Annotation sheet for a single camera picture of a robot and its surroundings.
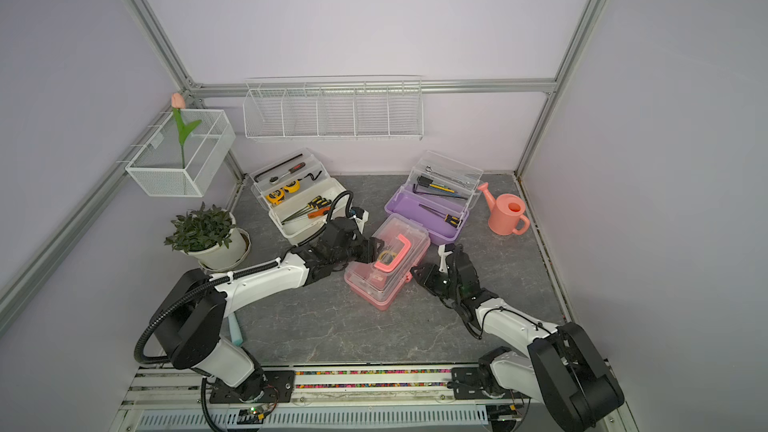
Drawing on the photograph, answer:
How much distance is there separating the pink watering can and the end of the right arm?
28 centimetres

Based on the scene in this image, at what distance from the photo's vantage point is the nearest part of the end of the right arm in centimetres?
65

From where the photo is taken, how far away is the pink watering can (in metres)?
0.97

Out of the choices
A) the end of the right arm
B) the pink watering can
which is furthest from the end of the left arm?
the pink watering can
